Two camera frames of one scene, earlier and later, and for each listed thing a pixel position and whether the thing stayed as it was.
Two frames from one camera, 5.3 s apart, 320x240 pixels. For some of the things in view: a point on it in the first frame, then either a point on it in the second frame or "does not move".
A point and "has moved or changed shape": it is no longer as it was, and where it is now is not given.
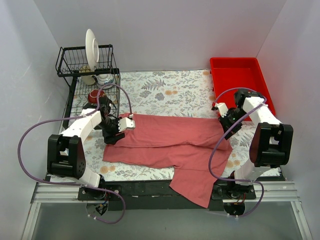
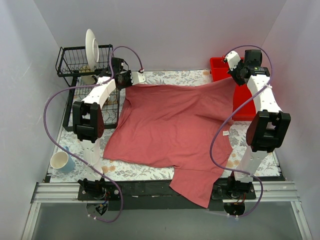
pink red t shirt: x=195 y=147 has moved or changed shape
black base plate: x=159 y=195 does not move
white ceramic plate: x=92 y=49 does not move
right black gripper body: x=230 y=129 → x=236 y=75
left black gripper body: x=111 y=135 → x=126 y=80
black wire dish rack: x=94 y=75 does not move
